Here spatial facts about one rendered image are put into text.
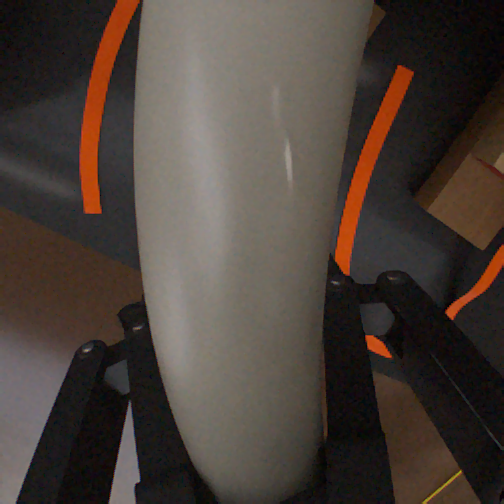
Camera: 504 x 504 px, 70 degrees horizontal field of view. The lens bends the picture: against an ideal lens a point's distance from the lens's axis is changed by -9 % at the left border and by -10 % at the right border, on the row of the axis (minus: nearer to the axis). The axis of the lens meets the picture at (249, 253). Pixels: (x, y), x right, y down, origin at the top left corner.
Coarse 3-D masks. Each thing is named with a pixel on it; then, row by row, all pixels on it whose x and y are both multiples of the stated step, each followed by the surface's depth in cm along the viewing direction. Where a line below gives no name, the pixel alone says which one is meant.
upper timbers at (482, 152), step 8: (496, 120) 85; (496, 128) 84; (488, 136) 86; (496, 136) 83; (480, 144) 88; (488, 144) 85; (496, 144) 83; (480, 152) 87; (488, 152) 84; (496, 152) 82; (480, 160) 87; (488, 160) 83; (496, 160) 81; (488, 168) 91; (496, 168) 82
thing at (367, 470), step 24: (336, 288) 13; (336, 312) 12; (360, 312) 12; (336, 336) 11; (360, 336) 11; (336, 360) 10; (360, 360) 10; (336, 384) 9; (360, 384) 9; (336, 408) 9; (360, 408) 9; (336, 432) 8; (360, 432) 8; (336, 456) 7; (360, 456) 7; (384, 456) 7; (336, 480) 7; (360, 480) 7; (384, 480) 6
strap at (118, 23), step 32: (128, 0) 79; (96, 64) 85; (96, 96) 89; (96, 128) 93; (384, 128) 96; (96, 160) 96; (96, 192) 100; (352, 192) 103; (352, 224) 108; (480, 288) 109; (384, 352) 131
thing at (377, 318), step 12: (336, 264) 15; (360, 288) 14; (372, 288) 13; (360, 300) 13; (372, 300) 13; (372, 312) 13; (384, 312) 13; (372, 324) 13; (384, 324) 13; (396, 324) 13
